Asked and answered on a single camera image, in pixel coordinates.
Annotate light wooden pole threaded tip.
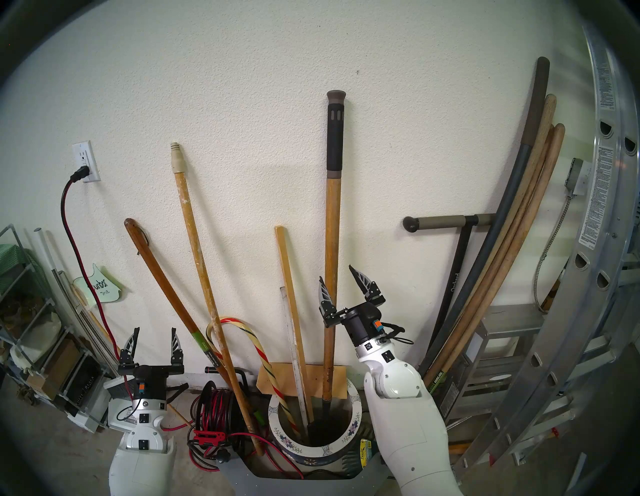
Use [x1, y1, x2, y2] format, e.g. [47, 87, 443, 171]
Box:
[170, 142, 265, 457]

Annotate grey metal rail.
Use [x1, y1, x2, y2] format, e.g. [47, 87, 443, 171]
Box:
[52, 270, 118, 373]

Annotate dark brown wooden pole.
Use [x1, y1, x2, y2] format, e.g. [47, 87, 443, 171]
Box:
[124, 218, 236, 391]

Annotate white vented appliance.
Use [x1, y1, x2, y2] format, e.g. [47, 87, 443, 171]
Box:
[102, 375, 133, 431]

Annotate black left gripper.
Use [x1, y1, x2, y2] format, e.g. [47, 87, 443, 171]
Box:
[118, 327, 185, 401]

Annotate red black power cord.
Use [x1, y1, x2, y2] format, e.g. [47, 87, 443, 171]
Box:
[60, 166, 136, 401]

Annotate black tool with T-handle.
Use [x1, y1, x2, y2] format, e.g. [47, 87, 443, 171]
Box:
[403, 213, 497, 351]

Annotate aluminium extension ladder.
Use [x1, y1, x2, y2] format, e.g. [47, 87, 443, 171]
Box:
[450, 20, 640, 481]

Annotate light wooden stick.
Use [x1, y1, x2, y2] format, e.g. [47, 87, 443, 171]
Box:
[274, 226, 316, 425]

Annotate green paper sign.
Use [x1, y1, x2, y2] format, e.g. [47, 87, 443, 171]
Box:
[73, 263, 122, 304]

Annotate floral ceramic pot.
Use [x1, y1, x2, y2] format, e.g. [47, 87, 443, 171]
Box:
[267, 378, 363, 468]

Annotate white wall outlet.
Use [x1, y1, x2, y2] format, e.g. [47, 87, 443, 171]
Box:
[72, 140, 101, 184]

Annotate wooden board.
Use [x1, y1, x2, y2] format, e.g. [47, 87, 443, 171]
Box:
[256, 364, 347, 401]

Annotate flexible metal conduit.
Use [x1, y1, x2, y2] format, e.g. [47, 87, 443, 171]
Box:
[533, 195, 573, 313]

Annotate striped candy cane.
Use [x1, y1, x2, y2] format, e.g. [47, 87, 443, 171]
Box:
[206, 316, 302, 437]

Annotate dark grey long tool handle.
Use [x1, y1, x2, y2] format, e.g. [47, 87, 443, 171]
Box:
[419, 56, 551, 376]

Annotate wooden tool with black grip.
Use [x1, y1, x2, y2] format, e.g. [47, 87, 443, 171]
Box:
[320, 90, 347, 428]

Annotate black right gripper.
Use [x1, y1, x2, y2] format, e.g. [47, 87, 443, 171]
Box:
[318, 265, 388, 348]

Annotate metal wire shelf rack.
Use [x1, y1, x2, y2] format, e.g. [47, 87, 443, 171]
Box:
[0, 224, 108, 416]

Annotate white plastic pipe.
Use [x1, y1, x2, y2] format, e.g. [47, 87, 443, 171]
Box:
[33, 228, 118, 371]

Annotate grey electrical box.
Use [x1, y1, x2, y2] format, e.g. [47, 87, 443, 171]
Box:
[565, 158, 588, 197]

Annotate long wooden tool handle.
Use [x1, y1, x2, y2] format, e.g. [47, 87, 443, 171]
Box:
[427, 126, 557, 383]
[430, 123, 566, 386]
[425, 94, 558, 381]

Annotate grey metal strip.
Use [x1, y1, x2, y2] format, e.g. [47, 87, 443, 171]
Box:
[280, 286, 310, 426]

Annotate red black cord reel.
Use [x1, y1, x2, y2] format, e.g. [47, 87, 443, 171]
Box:
[187, 367, 261, 471]

